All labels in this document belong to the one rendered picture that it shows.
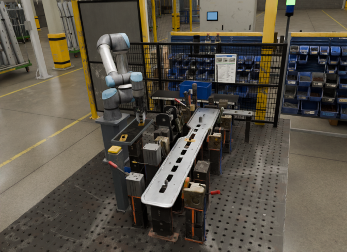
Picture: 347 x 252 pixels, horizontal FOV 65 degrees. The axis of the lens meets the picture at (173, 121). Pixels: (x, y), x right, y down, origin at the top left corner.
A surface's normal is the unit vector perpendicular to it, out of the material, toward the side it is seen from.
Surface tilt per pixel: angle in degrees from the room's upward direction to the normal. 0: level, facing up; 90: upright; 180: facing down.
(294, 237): 0
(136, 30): 91
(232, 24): 90
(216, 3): 90
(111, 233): 0
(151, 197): 0
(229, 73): 90
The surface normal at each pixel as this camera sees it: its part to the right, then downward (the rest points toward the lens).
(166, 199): -0.04, -0.91
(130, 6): -0.40, 0.39
